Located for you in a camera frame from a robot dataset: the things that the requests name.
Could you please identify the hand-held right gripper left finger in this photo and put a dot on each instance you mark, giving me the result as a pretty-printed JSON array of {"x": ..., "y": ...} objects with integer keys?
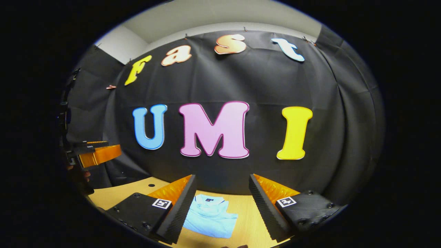
[{"x": 179, "y": 213}]

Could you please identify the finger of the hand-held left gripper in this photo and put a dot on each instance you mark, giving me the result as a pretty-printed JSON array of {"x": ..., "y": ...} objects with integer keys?
[
  {"x": 101, "y": 155},
  {"x": 91, "y": 147}
]

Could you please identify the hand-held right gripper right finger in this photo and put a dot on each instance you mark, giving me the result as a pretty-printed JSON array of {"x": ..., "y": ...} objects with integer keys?
[{"x": 265, "y": 206}]

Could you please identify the light blue T-shirt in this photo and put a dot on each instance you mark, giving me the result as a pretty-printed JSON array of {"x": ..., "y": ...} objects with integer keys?
[{"x": 210, "y": 217}]

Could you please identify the copper clip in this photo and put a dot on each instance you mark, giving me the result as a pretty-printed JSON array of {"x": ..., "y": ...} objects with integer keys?
[{"x": 111, "y": 87}]

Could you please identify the black backdrop cloth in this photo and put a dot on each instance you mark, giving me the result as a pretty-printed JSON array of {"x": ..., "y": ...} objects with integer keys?
[{"x": 262, "y": 82}]

